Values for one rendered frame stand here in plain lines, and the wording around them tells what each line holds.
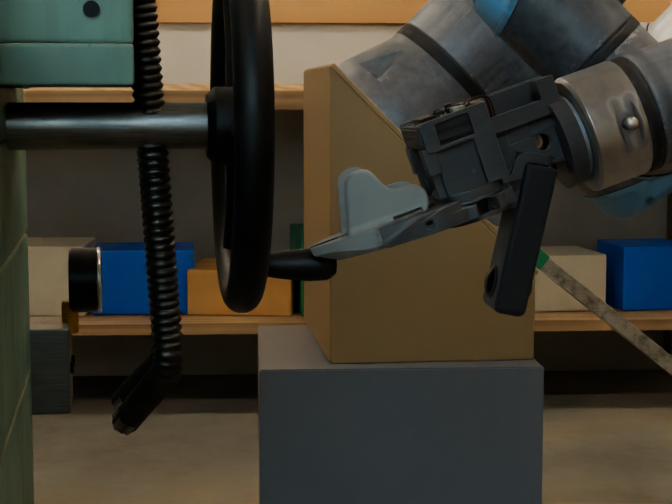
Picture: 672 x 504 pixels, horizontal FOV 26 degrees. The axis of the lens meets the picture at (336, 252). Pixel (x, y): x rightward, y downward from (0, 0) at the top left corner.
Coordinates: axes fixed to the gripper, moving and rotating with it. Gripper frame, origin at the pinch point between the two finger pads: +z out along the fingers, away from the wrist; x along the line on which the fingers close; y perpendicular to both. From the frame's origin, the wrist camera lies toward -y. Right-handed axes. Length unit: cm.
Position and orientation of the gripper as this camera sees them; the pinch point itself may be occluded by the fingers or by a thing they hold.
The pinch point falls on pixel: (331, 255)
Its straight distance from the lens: 107.6
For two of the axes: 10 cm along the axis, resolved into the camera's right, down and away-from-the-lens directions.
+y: -3.3, -9.3, -1.4
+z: -9.3, 3.4, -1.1
